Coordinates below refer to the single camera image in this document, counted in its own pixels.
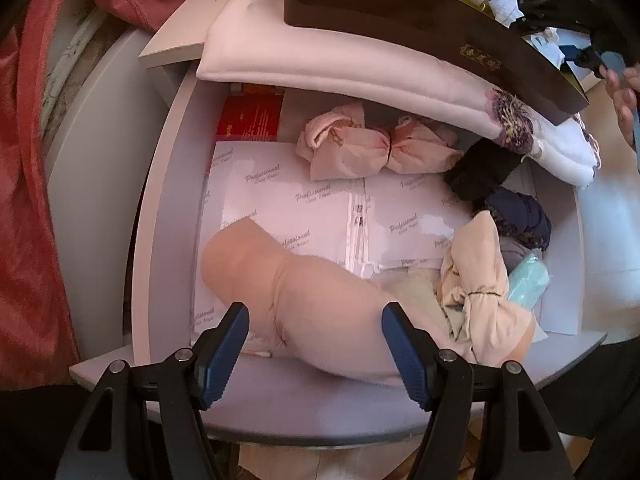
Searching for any pink floral cloth bundle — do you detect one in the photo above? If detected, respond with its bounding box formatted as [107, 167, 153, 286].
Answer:
[385, 115, 463, 176]
[295, 101, 393, 181]

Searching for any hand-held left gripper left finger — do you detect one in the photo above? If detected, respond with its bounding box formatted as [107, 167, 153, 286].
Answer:
[55, 302, 251, 480]

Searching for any brown tin box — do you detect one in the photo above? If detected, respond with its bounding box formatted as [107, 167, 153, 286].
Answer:
[283, 0, 591, 127]

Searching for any light blue packaged cloth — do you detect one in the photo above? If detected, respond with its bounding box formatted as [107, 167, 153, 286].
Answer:
[506, 252, 551, 308]

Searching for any navy underwear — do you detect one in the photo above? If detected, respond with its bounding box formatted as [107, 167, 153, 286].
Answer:
[484, 186, 552, 252]

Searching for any red blanket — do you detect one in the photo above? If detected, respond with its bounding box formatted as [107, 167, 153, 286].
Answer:
[0, 0, 213, 391]

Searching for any beige garment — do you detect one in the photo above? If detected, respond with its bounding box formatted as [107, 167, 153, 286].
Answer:
[434, 210, 548, 368]
[201, 218, 416, 386]

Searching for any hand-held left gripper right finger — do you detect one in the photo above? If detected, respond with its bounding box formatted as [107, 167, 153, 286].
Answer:
[381, 302, 576, 480]

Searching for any red packet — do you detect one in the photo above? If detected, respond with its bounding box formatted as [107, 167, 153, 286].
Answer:
[217, 85, 285, 142]

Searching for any black cloth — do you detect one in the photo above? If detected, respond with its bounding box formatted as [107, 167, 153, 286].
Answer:
[444, 137, 523, 211]

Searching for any person's right hand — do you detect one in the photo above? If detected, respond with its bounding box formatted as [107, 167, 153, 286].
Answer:
[602, 62, 640, 151]

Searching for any cream knit cloth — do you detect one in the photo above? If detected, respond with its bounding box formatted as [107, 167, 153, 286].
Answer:
[385, 267, 471, 346]

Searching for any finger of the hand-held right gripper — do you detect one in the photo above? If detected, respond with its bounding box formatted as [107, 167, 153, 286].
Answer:
[559, 44, 601, 70]
[597, 50, 627, 76]

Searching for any white printed paper liner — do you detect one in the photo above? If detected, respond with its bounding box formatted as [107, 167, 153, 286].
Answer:
[190, 141, 481, 346]

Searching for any grey cloth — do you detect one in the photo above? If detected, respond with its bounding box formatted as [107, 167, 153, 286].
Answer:
[500, 237, 531, 267]

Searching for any white embroidered floral cloth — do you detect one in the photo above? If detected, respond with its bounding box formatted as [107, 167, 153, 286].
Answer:
[196, 0, 601, 190]

